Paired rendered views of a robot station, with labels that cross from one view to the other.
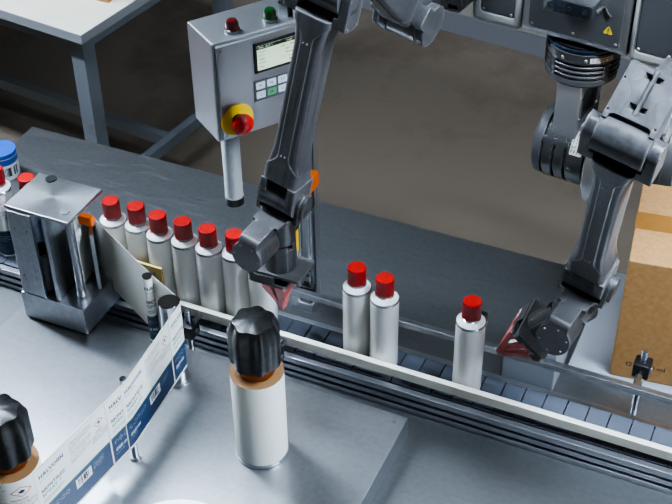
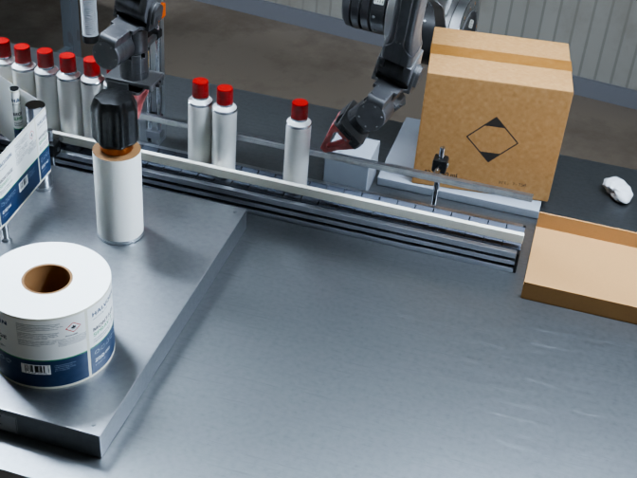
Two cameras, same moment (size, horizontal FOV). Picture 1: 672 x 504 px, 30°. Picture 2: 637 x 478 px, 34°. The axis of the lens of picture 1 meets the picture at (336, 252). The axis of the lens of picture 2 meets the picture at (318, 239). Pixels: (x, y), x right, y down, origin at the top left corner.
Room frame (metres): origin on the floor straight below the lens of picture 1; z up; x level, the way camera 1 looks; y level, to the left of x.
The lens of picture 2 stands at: (-0.23, 0.07, 2.06)
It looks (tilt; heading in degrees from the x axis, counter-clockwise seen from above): 35 degrees down; 349
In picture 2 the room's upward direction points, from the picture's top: 5 degrees clockwise
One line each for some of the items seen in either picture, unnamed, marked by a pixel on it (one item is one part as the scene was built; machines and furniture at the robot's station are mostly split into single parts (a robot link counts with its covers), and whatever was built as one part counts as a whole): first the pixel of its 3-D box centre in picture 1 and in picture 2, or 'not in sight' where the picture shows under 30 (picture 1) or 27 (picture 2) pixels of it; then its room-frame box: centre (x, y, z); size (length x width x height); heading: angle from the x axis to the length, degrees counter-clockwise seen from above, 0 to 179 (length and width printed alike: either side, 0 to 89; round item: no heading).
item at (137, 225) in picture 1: (141, 248); (7, 83); (1.88, 0.37, 0.98); 0.05 x 0.05 x 0.20
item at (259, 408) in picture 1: (257, 387); (117, 166); (1.45, 0.13, 1.03); 0.09 x 0.09 x 0.30
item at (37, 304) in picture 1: (65, 252); not in sight; (1.83, 0.51, 1.01); 0.14 x 0.13 x 0.26; 65
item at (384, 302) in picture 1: (384, 321); (224, 131); (1.66, -0.08, 0.98); 0.05 x 0.05 x 0.20
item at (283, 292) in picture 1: (276, 285); (130, 97); (1.68, 0.11, 1.05); 0.07 x 0.07 x 0.09; 65
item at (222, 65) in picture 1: (248, 70); not in sight; (1.86, 0.14, 1.38); 0.17 x 0.10 x 0.19; 120
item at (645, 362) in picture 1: (636, 392); (436, 186); (1.54, -0.52, 0.91); 0.07 x 0.03 x 0.17; 155
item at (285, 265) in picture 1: (280, 255); (134, 65); (1.67, 0.10, 1.12); 0.10 x 0.07 x 0.07; 65
